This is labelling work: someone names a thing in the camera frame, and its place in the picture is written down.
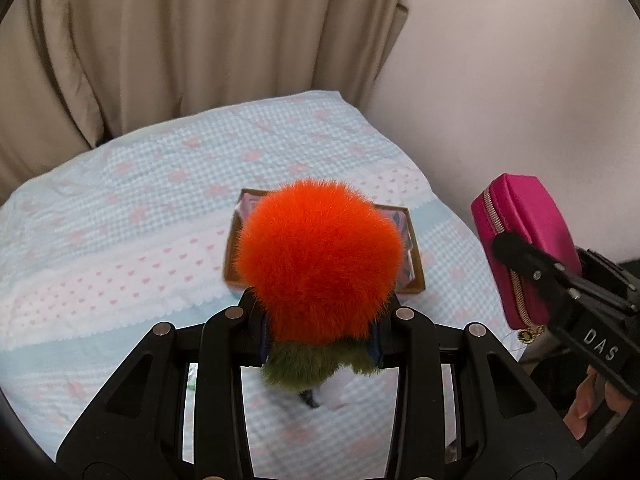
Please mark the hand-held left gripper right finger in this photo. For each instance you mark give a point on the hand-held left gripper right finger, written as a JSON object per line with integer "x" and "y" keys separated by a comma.
{"x": 385, "y": 332}

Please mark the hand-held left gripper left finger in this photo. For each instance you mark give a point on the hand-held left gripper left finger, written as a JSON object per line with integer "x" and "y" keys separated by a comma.
{"x": 256, "y": 332}

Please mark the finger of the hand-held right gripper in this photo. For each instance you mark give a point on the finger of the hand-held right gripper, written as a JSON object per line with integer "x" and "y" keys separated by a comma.
{"x": 530, "y": 260}

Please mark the pink zipper pouch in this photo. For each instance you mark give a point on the pink zipper pouch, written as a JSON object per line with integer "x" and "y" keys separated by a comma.
{"x": 525, "y": 230}

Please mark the shallow cardboard box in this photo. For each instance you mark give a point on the shallow cardboard box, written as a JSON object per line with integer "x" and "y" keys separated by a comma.
{"x": 415, "y": 265}

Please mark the orange and green fur pompom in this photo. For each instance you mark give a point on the orange and green fur pompom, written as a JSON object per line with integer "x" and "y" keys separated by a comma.
{"x": 320, "y": 260}

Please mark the person's right hand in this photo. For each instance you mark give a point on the person's right hand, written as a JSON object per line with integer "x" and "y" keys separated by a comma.
{"x": 585, "y": 405}

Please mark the blue and pink patterned blanket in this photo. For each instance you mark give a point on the blue and pink patterned blanket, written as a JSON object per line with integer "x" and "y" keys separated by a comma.
{"x": 125, "y": 240}

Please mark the beige curtain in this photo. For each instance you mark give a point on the beige curtain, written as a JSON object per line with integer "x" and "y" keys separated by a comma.
{"x": 175, "y": 35}

